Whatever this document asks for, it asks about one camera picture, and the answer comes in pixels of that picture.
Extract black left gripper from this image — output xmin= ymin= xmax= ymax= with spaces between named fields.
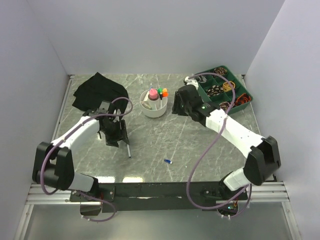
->
xmin=101 ymin=119 xmax=130 ymax=147

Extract white blue tip pen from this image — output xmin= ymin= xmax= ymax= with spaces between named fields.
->
xmin=126 ymin=144 xmax=132 ymax=158

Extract small blue eraser cap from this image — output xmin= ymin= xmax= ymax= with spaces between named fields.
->
xmin=164 ymin=159 xmax=173 ymax=164

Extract white black tip pen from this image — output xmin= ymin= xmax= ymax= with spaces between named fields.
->
xmin=159 ymin=92 xmax=163 ymax=109

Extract mint green correction tape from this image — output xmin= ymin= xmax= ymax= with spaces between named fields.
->
xmin=140 ymin=101 xmax=152 ymax=110

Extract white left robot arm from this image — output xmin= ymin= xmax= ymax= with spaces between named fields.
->
xmin=32 ymin=97 xmax=133 ymax=201

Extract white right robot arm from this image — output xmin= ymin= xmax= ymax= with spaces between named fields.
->
xmin=172 ymin=84 xmax=281 ymax=199

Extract white round desk organizer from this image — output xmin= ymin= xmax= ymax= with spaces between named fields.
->
xmin=139 ymin=89 xmax=168 ymax=118

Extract black white rolled tie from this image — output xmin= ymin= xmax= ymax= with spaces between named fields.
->
xmin=206 ymin=85 xmax=224 ymax=97

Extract green compartment tray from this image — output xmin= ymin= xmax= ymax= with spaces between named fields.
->
xmin=198 ymin=65 xmax=254 ymax=114

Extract dark patterned rolled tie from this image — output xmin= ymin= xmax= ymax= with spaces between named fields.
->
xmin=219 ymin=101 xmax=231 ymax=111

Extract black cloth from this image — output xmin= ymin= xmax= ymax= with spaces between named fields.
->
xmin=72 ymin=72 xmax=129 ymax=112

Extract yellow rolled tie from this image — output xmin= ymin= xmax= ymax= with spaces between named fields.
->
xmin=222 ymin=81 xmax=236 ymax=92

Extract brown patterned rolled tie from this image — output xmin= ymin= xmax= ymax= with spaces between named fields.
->
xmin=213 ymin=66 xmax=228 ymax=76

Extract black base bar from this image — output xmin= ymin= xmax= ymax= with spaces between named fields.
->
xmin=69 ymin=181 xmax=249 ymax=213

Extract orange navy rolled tie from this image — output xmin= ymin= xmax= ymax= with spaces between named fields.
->
xmin=234 ymin=93 xmax=252 ymax=106

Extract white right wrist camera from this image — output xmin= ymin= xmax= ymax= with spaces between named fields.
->
xmin=183 ymin=76 xmax=199 ymax=86

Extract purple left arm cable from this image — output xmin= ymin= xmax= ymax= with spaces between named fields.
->
xmin=40 ymin=96 xmax=134 ymax=223

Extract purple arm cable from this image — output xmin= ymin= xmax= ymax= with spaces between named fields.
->
xmin=186 ymin=72 xmax=253 ymax=219
xmin=40 ymin=96 xmax=134 ymax=223

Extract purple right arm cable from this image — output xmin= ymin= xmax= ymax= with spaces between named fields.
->
xmin=186 ymin=72 xmax=253 ymax=219

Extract aluminium frame rail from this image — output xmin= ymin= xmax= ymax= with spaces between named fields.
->
xmin=26 ymin=74 xmax=291 ymax=205

